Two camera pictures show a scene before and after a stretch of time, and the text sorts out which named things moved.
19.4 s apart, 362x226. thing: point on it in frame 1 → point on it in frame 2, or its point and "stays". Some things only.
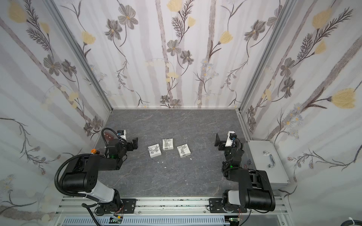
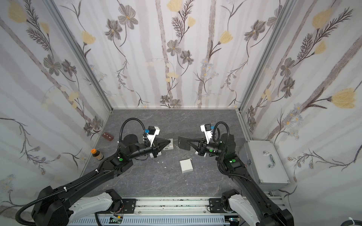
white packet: [184, 150] → [197, 153]
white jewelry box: [168, 144] stays
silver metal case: [263, 156] stays
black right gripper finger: [217, 141] → [196, 148]
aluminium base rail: [167, 211] stays
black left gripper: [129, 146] → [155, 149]
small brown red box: [109, 136] stays
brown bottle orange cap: [94, 151] stays
